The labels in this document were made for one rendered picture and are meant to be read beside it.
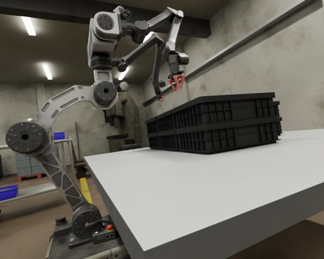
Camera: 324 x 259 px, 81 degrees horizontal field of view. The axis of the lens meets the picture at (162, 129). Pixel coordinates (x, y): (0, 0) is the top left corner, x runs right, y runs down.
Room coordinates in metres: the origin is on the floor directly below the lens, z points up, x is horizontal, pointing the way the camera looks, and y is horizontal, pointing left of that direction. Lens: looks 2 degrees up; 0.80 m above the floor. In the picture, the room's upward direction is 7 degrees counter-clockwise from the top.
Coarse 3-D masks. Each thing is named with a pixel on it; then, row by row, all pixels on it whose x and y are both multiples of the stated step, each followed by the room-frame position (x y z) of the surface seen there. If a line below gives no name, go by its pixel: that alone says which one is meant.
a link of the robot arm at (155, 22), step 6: (168, 12) 1.29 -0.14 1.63; (174, 12) 1.30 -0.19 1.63; (156, 18) 1.22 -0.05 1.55; (162, 18) 1.24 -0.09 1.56; (168, 18) 1.30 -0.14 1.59; (138, 24) 1.09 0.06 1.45; (144, 24) 1.10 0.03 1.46; (150, 24) 1.16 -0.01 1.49; (156, 24) 1.20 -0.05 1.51; (162, 24) 1.28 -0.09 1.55; (138, 30) 1.08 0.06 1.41; (144, 30) 1.09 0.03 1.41; (150, 30) 1.18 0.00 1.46; (138, 42) 1.15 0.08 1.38
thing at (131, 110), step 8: (120, 88) 7.58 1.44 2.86; (128, 88) 7.71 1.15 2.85; (120, 96) 7.46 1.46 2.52; (128, 96) 7.63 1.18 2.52; (120, 104) 7.44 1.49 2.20; (128, 104) 7.61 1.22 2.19; (104, 112) 7.93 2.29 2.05; (112, 112) 7.25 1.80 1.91; (120, 112) 7.42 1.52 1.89; (128, 112) 7.59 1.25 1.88; (136, 112) 7.74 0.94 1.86; (112, 120) 7.42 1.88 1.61; (120, 120) 7.96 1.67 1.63; (128, 120) 7.56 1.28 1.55; (136, 120) 7.72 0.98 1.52; (120, 128) 8.06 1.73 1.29; (128, 128) 7.54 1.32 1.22; (136, 128) 7.69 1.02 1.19; (112, 136) 7.13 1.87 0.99; (120, 136) 7.27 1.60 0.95; (128, 136) 7.52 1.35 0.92; (136, 136) 7.67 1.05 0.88; (112, 144) 7.35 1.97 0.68; (120, 144) 7.34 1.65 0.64; (128, 144) 7.49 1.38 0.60; (112, 152) 7.45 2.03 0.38
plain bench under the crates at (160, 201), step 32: (96, 160) 1.11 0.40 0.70; (128, 160) 0.90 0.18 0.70; (160, 160) 0.76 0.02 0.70; (192, 160) 0.66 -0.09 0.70; (224, 160) 0.58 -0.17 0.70; (256, 160) 0.52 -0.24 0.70; (288, 160) 0.47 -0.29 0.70; (320, 160) 0.42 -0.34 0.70; (128, 192) 0.36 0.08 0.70; (160, 192) 0.34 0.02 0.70; (192, 192) 0.31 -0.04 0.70; (224, 192) 0.30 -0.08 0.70; (256, 192) 0.28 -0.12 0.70; (288, 192) 0.26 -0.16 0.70; (320, 192) 0.28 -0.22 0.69; (128, 224) 0.23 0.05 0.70; (160, 224) 0.22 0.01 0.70; (192, 224) 0.21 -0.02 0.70; (224, 224) 0.21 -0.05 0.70; (256, 224) 0.23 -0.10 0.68; (288, 224) 0.25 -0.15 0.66; (160, 256) 0.18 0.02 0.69; (192, 256) 0.19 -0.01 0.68; (224, 256) 0.21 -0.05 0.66
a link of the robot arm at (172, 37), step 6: (180, 12) 1.29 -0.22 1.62; (174, 18) 1.29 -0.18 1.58; (180, 18) 1.29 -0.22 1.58; (174, 24) 1.26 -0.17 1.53; (180, 24) 1.28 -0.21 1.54; (174, 30) 1.22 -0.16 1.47; (168, 36) 1.19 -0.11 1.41; (174, 36) 1.19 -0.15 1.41; (168, 42) 1.13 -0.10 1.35; (174, 42) 1.15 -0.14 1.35; (168, 48) 1.10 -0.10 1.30; (174, 48) 1.12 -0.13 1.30; (162, 54) 1.16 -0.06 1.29
